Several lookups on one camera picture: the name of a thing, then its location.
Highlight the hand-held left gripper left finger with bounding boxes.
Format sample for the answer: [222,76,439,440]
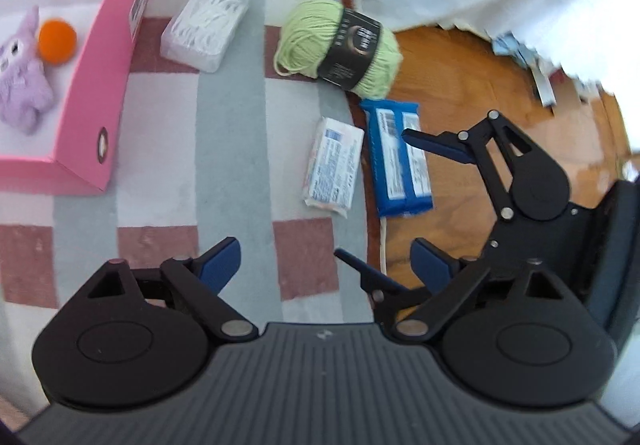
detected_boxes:
[87,237,260,341]

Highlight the purple plush toy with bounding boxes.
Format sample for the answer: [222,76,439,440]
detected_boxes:
[0,5,55,135]

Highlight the white soap packet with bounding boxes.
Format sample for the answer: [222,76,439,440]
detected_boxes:
[301,116,366,216]

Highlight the blue and white papers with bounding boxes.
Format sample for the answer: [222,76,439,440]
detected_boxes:
[490,32,606,108]

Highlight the clear box of white picks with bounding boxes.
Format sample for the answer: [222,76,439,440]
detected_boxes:
[160,0,251,73]

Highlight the blue snack packet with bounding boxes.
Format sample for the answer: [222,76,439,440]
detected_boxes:
[359,98,435,218]

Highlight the checkered rug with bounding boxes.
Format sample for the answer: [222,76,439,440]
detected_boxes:
[0,0,396,326]

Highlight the pink cardboard box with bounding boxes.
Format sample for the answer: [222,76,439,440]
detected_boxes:
[0,0,152,196]

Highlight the orange makeup sponge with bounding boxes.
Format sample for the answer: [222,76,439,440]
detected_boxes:
[39,20,78,63]

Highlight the green yarn ball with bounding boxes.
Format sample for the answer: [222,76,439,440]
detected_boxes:
[272,0,403,101]

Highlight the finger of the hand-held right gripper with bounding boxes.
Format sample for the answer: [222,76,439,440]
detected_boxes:
[402,111,532,222]
[334,247,428,328]

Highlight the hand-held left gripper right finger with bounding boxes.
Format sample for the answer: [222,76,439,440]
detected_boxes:
[392,237,566,341]

